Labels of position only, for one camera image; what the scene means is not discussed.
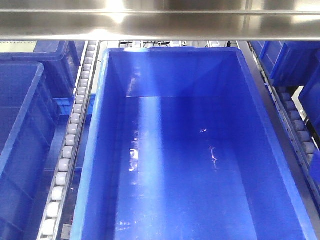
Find white roller track right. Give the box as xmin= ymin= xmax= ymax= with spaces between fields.
xmin=247 ymin=42 xmax=320 ymax=201

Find blue bin left neighbour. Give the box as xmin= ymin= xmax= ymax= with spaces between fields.
xmin=0 ymin=61 xmax=60 ymax=240

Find white roller track left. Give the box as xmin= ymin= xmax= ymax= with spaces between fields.
xmin=36 ymin=40 xmax=101 ymax=240

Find steel shelf crossbar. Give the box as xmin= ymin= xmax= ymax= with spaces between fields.
xmin=0 ymin=0 xmax=320 ymax=41

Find large blue plastic bin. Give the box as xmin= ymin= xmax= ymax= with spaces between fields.
xmin=71 ymin=47 xmax=317 ymax=240

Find blue bin neighbour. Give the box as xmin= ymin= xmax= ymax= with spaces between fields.
xmin=0 ymin=61 xmax=60 ymax=240
xmin=250 ymin=41 xmax=320 ymax=87

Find white roller track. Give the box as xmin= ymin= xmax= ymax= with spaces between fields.
xmin=36 ymin=40 xmax=101 ymax=240
xmin=247 ymin=42 xmax=320 ymax=201

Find blue bin right neighbour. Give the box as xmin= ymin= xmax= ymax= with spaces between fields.
xmin=250 ymin=41 xmax=320 ymax=87

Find blue bin rear left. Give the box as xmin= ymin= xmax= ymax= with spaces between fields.
xmin=0 ymin=40 xmax=86 ymax=98

